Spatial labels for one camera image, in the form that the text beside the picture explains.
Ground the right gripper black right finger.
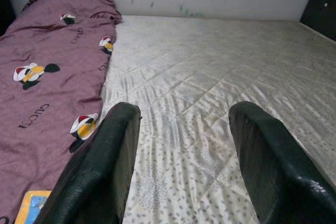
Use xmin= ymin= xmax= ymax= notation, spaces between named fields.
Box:
xmin=227 ymin=100 xmax=336 ymax=224

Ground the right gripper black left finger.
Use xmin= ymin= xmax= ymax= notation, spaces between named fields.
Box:
xmin=34 ymin=102 xmax=142 ymax=224

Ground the colourful children's book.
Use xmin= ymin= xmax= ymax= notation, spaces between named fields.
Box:
xmin=14 ymin=189 xmax=53 ymax=224

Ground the purple printed blanket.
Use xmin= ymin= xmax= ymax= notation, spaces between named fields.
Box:
xmin=0 ymin=0 xmax=123 ymax=224

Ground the grey patterned mattress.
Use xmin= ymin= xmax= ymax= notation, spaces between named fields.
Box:
xmin=99 ymin=15 xmax=336 ymax=224

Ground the black tufted headboard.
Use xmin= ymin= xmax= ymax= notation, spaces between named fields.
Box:
xmin=300 ymin=0 xmax=336 ymax=42

